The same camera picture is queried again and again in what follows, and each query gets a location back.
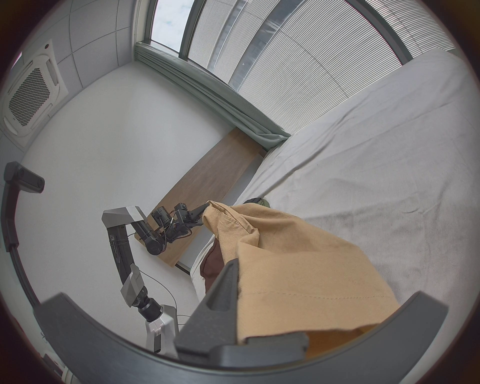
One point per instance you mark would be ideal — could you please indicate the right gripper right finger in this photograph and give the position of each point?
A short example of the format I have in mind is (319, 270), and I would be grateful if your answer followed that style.
(277, 340)

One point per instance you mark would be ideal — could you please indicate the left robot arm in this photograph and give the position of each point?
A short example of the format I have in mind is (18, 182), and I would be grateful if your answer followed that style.
(119, 251)

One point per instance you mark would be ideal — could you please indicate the mustard yellow shorts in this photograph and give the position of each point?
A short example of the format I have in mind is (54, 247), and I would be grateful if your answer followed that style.
(300, 270)

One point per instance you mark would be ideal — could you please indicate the black garment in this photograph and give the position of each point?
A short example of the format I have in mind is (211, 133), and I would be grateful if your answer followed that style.
(252, 201)

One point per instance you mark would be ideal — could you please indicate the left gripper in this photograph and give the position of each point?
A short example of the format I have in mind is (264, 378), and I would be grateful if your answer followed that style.
(188, 223)

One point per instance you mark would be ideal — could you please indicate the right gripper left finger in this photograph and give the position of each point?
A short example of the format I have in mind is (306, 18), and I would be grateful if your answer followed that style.
(221, 303)

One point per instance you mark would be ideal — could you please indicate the blue-green curtain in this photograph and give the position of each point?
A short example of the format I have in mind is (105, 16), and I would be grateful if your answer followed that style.
(210, 90)

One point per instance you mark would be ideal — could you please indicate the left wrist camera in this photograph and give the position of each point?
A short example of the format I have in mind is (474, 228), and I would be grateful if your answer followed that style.
(180, 210)

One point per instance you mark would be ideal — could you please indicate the white ceiling air vent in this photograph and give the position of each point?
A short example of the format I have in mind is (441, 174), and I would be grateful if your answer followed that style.
(32, 90)

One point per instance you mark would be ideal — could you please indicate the window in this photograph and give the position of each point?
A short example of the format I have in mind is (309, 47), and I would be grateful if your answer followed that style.
(300, 48)

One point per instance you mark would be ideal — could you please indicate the brown shorts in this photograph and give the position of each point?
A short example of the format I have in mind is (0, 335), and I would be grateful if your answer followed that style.
(212, 268)

